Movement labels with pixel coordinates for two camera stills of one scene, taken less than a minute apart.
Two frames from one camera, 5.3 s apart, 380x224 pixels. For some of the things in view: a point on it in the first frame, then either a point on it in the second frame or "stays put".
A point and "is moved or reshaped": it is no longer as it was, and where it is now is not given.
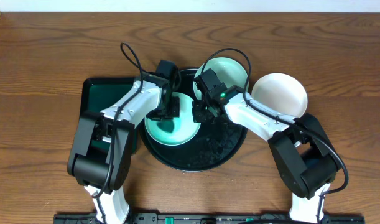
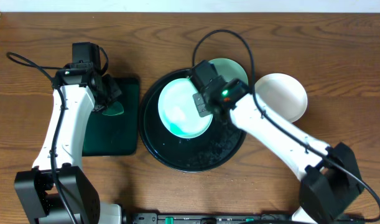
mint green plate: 229,71 stays put
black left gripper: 166,111 -> 112,92
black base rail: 209,218 stays put
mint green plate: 185,129 is moved or reshaped
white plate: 283,92 stays put
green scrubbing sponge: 168,126 is moved or reshaped
